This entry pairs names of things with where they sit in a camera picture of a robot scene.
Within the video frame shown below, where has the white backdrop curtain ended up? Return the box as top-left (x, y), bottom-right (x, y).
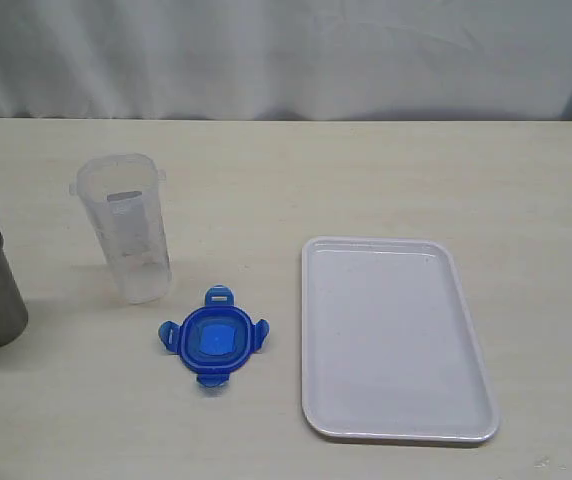
top-left (0, 1), bottom-right (572, 121)

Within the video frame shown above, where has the white rectangular tray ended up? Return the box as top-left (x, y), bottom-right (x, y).
top-left (301, 236), bottom-right (500, 445)

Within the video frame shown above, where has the tall clear plastic container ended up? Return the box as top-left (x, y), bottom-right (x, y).
top-left (70, 153), bottom-right (172, 304)

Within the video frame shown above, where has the blue snap-lock lid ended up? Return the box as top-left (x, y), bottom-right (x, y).
top-left (158, 285), bottom-right (270, 388)

